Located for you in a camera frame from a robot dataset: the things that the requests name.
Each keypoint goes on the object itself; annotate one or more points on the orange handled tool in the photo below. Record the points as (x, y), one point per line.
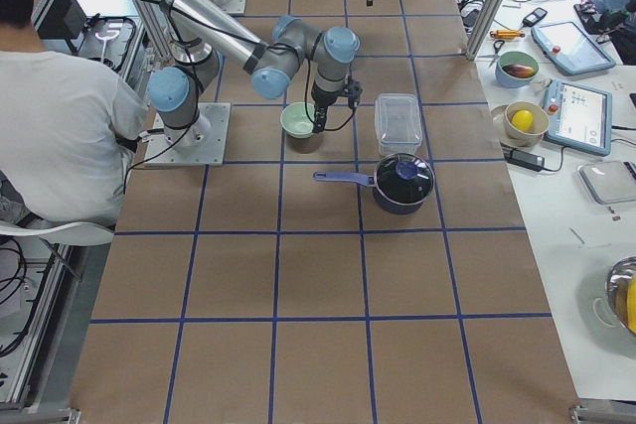
(505, 34)

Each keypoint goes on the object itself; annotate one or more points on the teach pendant far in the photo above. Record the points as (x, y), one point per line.
(570, 48)

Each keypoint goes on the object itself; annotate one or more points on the black power adapter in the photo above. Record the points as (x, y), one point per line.
(524, 159)

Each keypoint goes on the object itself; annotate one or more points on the white chair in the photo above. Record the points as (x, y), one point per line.
(78, 233)

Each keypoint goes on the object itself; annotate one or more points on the dark blue saucepan with lid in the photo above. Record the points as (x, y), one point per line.
(401, 182)

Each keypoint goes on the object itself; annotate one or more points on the teach pendant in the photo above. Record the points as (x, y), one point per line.
(579, 116)
(570, 48)

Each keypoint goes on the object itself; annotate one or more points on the metal bowl with yellow fruit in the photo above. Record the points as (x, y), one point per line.
(620, 291)

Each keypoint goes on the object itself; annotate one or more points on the green bowl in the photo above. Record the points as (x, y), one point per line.
(296, 119)

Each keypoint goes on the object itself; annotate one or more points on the purple eggplant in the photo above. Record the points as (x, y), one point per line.
(519, 71)

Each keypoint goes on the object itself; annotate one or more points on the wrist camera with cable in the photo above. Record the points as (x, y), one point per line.
(353, 93)

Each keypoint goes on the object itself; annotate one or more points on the scissors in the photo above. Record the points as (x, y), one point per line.
(497, 47)

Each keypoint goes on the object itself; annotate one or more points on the person in white shirt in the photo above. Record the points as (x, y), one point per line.
(63, 122)

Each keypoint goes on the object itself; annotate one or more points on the blue bowl with eggplant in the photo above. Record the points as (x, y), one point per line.
(514, 57)

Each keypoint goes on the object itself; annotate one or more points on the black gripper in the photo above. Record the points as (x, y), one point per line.
(322, 101)

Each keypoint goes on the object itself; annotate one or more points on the grey kitchen scale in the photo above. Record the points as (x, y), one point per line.
(611, 182)

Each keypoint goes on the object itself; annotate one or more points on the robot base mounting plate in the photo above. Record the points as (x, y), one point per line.
(204, 143)

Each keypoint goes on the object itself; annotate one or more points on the teach pendant near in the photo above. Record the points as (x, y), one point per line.
(579, 116)

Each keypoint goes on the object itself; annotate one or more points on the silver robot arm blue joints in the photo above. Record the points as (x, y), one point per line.
(271, 66)

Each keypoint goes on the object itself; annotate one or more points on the clear plastic food container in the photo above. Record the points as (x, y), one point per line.
(397, 123)

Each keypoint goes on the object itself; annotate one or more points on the yellow lemon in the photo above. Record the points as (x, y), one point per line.
(522, 120)

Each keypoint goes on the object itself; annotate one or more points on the black phone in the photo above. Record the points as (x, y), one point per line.
(534, 17)

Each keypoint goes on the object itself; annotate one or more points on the beige bowl with lemon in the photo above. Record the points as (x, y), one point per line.
(518, 138)

